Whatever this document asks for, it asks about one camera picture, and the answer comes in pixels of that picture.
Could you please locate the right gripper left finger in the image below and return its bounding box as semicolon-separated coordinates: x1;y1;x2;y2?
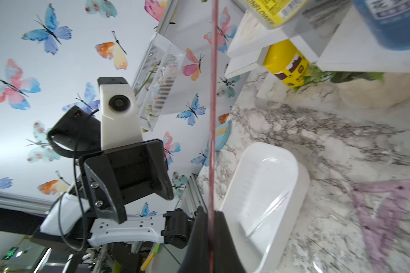
178;207;210;273

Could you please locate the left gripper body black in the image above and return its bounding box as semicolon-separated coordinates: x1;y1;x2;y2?
78;139;174;224

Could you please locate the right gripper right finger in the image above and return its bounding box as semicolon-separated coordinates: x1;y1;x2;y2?
214;211;245;273

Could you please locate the clear straight ruler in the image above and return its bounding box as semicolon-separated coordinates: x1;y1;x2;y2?
246;189;289;238

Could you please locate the pink straight ruler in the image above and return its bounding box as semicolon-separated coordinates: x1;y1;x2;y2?
207;0;219;273

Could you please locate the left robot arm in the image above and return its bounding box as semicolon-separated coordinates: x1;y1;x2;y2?
39;106;195;249

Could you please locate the white storage box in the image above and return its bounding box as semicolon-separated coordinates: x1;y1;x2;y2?
220;142;310;273

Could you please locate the pink artificial flower stem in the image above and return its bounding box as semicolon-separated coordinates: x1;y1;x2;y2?
133;61;161;99

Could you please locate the purple triangle ruler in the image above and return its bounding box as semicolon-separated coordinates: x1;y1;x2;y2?
351;179;410;273

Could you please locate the yellow bottle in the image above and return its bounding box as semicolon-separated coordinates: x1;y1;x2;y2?
263;40;310;89

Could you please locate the small plant in cream pot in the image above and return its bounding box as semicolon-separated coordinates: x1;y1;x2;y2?
293;63;410;109

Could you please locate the white stepped display stand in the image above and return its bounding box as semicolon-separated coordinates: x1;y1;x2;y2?
225;1;410;125

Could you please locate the blue can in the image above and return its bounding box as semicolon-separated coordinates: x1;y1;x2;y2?
353;0;410;51

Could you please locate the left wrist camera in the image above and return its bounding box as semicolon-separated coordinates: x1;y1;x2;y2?
97;77;143;151

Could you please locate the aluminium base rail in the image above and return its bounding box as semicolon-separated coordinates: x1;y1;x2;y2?
175;174;208;218

